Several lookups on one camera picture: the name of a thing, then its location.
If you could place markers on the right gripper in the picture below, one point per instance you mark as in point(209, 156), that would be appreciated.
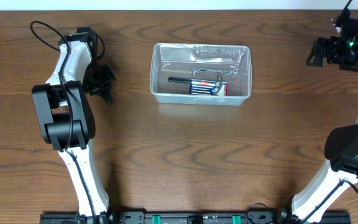
point(335, 43)

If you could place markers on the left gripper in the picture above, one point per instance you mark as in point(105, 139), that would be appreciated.
point(92, 88)

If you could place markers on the black yellow screwdriver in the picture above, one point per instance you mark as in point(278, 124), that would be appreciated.
point(107, 97)

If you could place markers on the blue drill bit case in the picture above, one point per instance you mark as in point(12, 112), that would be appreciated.
point(204, 87)

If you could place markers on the silver wrench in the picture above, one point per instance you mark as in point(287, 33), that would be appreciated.
point(210, 70)

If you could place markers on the small claw hammer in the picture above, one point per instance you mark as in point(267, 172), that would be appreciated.
point(187, 81)

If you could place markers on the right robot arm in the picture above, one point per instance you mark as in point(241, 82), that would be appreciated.
point(340, 167)

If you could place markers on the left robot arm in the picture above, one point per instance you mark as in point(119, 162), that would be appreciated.
point(67, 122)

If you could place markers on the clear plastic container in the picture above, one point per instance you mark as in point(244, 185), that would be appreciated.
point(177, 60)

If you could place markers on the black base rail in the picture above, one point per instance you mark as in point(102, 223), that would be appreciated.
point(257, 216)

